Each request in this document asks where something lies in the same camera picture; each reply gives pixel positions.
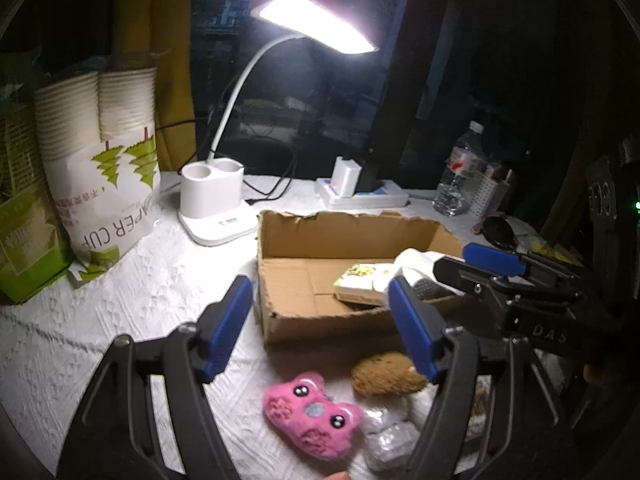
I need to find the white desk lamp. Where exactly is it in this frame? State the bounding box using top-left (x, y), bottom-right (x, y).
top-left (177, 0), bottom-right (378, 248)

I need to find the clear plastic bag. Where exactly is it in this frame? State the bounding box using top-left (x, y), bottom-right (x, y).
top-left (360, 399), bottom-right (420, 472)

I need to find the white perforated basket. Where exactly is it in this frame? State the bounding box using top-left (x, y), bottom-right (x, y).
top-left (469, 165), bottom-right (513, 220)

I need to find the black round object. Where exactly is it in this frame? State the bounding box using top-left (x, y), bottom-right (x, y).
top-left (480, 214), bottom-right (518, 252)

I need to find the cartoon printed tissue pack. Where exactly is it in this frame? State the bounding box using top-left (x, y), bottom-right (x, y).
top-left (333, 262), bottom-right (397, 307)

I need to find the white power strip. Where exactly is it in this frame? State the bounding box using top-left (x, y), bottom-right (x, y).
top-left (314, 179), bottom-right (409, 210)

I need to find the cardboard box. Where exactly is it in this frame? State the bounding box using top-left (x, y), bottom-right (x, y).
top-left (257, 211), bottom-right (463, 344)

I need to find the white textured towel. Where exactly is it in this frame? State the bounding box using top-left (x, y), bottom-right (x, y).
top-left (393, 248), bottom-right (446, 286)

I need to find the white embossed table cloth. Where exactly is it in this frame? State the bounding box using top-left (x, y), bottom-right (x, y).
top-left (0, 171), bottom-right (501, 480)

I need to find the black power cable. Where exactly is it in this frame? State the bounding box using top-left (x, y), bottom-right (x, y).
top-left (155, 119), bottom-right (302, 207)

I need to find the clear water bottle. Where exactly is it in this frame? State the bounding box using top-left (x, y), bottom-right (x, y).
top-left (433, 120), bottom-right (487, 217)

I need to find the paper cup pack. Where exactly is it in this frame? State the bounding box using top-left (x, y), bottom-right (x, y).
top-left (35, 68), bottom-right (160, 283)

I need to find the brown fuzzy plush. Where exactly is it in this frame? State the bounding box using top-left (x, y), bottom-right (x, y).
top-left (350, 351), bottom-right (427, 398)

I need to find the yellow curtain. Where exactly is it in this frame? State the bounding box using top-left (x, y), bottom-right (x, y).
top-left (113, 0), bottom-right (195, 170)

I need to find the pink plush toy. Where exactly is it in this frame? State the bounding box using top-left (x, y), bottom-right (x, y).
top-left (262, 372), bottom-right (363, 462)

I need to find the green paper package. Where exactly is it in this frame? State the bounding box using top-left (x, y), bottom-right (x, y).
top-left (1, 103), bottom-right (74, 304)

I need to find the white power adapter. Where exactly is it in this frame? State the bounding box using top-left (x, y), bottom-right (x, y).
top-left (330, 156), bottom-right (361, 198)

